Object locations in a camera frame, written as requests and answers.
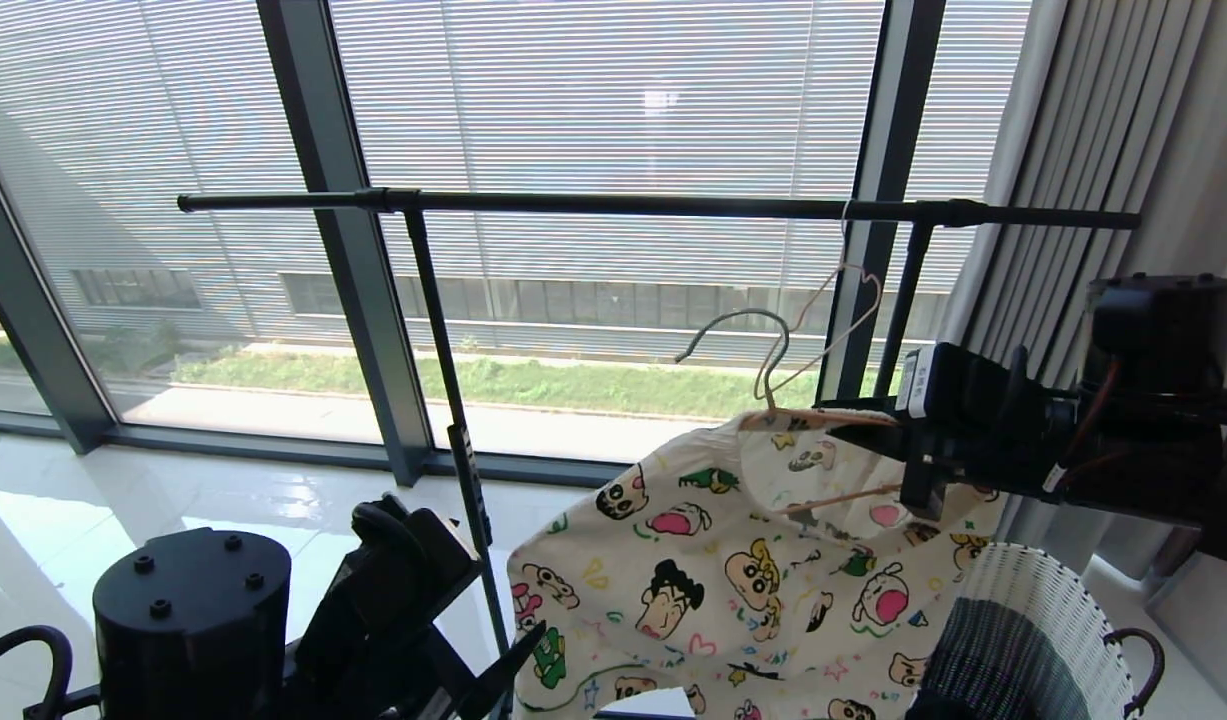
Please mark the pink clothes hanger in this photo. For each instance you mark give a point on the pink clothes hanger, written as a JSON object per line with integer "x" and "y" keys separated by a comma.
{"x": 823, "y": 343}
{"x": 733, "y": 314}

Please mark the white laundry basket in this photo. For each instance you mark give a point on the white laundry basket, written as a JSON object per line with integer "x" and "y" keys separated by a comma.
{"x": 1043, "y": 600}

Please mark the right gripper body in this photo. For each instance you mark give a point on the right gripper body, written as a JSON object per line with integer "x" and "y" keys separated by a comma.
{"x": 993, "y": 465}

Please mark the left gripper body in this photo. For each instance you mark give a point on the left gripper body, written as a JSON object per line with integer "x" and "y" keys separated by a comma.
{"x": 413, "y": 690}

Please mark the window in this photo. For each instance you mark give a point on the window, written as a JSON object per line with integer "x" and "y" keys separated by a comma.
{"x": 623, "y": 100}

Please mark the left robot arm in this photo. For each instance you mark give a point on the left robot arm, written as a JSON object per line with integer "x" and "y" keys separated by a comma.
{"x": 193, "y": 620}

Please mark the beige curtain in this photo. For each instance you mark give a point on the beige curtain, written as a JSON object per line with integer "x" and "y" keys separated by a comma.
{"x": 1093, "y": 150}

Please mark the cream printed garment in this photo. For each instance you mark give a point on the cream printed garment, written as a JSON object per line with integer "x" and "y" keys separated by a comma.
{"x": 673, "y": 560}

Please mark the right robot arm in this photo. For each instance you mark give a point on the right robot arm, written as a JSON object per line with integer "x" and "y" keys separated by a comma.
{"x": 1163, "y": 340}

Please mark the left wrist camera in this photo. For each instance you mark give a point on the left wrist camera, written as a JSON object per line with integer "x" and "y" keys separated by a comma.
{"x": 413, "y": 590}

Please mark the black clothes rack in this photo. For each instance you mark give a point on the black clothes rack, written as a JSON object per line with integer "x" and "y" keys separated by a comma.
{"x": 623, "y": 205}

